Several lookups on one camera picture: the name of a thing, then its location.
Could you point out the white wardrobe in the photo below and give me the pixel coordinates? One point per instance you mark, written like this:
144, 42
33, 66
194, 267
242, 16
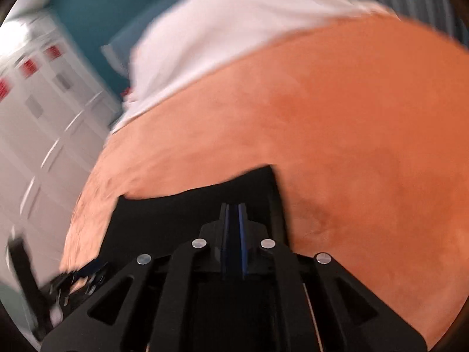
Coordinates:
55, 124

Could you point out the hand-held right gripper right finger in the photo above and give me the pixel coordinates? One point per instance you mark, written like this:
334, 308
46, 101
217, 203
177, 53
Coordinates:
242, 238

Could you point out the black pants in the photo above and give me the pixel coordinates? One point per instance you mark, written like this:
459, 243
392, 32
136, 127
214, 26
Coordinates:
165, 220

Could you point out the striped curtain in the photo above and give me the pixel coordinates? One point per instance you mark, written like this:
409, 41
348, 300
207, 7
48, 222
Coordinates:
410, 0

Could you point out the blue headboard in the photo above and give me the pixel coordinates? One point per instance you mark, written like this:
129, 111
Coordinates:
124, 40

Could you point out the white bed sheet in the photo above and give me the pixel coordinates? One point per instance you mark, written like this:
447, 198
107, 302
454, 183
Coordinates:
220, 25

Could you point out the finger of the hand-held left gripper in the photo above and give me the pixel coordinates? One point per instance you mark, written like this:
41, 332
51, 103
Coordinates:
78, 275

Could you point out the orange blanket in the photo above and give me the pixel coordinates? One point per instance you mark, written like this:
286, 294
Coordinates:
329, 117

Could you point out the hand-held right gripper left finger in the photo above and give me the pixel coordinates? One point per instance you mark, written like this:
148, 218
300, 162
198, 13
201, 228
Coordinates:
226, 238

